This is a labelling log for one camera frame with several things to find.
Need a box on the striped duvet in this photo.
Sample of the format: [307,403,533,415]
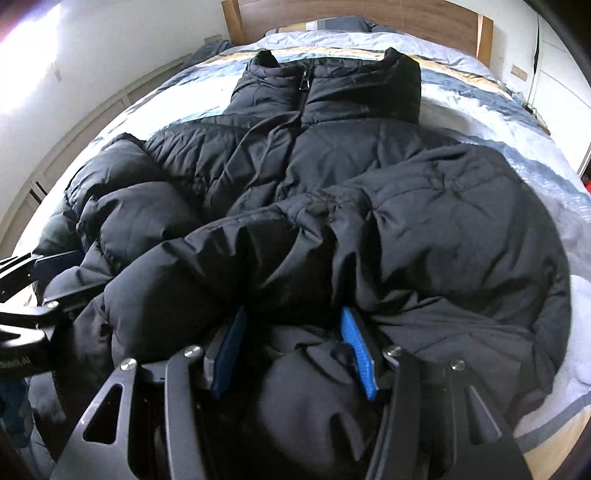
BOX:
[9,16,591,480]

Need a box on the wooden bed headboard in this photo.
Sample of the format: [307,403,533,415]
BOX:
[222,0,495,68]

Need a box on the black puffer jacket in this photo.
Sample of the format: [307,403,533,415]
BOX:
[34,46,573,480]

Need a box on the dark blue cloth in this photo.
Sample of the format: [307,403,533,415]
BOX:
[187,39,232,68]

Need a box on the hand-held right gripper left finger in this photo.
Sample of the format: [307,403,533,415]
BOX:
[48,307,251,480]

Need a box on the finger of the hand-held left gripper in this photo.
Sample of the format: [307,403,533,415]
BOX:
[41,281,110,325]
[32,249,88,283]

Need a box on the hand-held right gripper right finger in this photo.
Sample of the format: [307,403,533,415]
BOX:
[338,307,533,480]

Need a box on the blue grey pillow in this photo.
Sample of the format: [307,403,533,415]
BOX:
[276,15,391,37]

